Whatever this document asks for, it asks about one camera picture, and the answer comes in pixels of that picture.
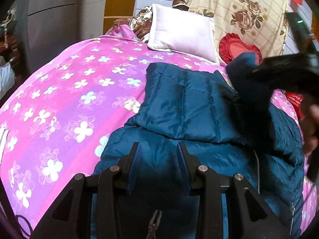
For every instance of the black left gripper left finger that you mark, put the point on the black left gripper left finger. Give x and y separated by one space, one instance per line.
69 216

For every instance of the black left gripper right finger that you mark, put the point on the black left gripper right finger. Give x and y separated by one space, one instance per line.
248 214

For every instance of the dark blue puffer jacket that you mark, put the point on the dark blue puffer jacket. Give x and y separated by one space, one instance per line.
225 133

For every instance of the person's right hand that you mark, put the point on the person's right hand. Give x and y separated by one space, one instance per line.
309 124

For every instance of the red shopping bag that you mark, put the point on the red shopping bag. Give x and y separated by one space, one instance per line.
296 101

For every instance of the red heart-shaped cushion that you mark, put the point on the red heart-shaped cushion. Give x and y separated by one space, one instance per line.
231 46

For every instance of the cream rose-print quilt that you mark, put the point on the cream rose-print quilt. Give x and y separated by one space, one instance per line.
257 22

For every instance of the pink floral bed cover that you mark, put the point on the pink floral bed cover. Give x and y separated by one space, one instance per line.
59 121

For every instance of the white pillow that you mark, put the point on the white pillow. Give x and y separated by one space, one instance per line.
173 30

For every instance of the white plastic bag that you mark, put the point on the white plastic bag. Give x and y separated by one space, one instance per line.
7 77

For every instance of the brown floral blanket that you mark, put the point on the brown floral blanket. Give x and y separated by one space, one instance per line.
136 27

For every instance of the grey wardrobe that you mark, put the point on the grey wardrobe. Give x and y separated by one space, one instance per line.
46 27

